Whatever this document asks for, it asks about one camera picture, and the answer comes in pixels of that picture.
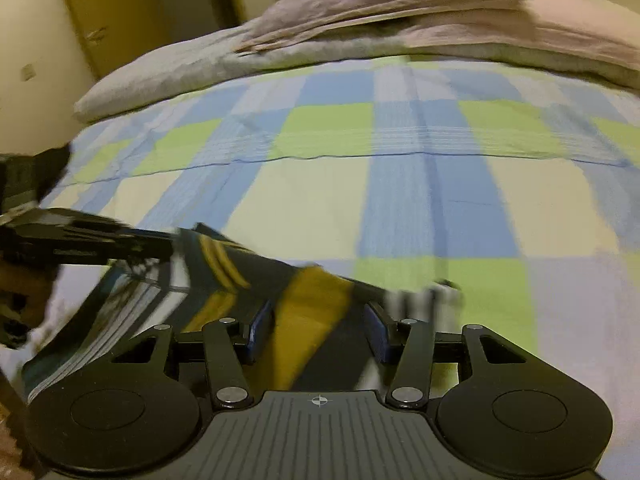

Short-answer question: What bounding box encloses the dark striped sports garment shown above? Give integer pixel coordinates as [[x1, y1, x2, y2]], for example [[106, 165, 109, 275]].
[[22, 225, 463, 406]]

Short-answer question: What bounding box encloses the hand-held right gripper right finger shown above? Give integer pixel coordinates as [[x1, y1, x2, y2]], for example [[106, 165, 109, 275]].
[[362, 301, 527, 409]]

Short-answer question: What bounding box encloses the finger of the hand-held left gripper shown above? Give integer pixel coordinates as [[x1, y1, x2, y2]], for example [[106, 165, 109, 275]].
[[0, 207, 176, 272]]

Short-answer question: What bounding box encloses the grey quilt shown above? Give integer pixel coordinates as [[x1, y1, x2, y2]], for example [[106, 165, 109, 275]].
[[74, 7, 640, 123]]

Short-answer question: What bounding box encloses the person's left hand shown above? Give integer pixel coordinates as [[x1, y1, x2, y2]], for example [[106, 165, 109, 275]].
[[0, 259, 60, 351]]

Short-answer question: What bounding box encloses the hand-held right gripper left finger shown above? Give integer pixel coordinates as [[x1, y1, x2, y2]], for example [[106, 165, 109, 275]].
[[112, 302, 276, 409]]

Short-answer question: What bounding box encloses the blue green checked bedsheet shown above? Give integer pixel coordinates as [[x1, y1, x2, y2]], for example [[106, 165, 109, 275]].
[[0, 55, 640, 480]]

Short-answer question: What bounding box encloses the grey folded blanket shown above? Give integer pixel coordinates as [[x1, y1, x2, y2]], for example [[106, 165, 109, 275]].
[[235, 0, 640, 88]]

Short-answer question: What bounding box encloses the yellow wooden door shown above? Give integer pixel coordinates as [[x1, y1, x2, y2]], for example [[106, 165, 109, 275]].
[[54, 0, 251, 81]]

